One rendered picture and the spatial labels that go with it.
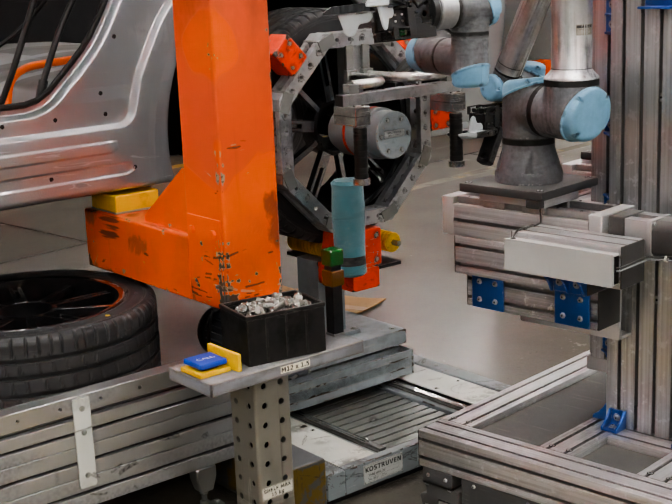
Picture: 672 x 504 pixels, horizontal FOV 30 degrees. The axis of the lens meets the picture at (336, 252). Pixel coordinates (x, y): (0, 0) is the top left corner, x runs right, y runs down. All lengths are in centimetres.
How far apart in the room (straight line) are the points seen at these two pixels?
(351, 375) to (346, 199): 58
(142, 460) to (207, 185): 66
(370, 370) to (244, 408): 88
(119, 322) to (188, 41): 69
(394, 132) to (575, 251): 92
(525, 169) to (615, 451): 68
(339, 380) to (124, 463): 84
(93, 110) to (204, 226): 53
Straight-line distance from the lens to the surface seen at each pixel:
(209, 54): 285
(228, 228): 291
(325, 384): 357
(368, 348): 368
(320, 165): 353
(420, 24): 244
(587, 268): 258
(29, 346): 296
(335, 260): 291
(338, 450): 328
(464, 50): 251
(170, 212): 313
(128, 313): 308
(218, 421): 311
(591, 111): 267
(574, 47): 267
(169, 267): 314
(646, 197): 284
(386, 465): 325
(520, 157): 278
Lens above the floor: 134
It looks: 14 degrees down
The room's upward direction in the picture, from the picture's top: 2 degrees counter-clockwise
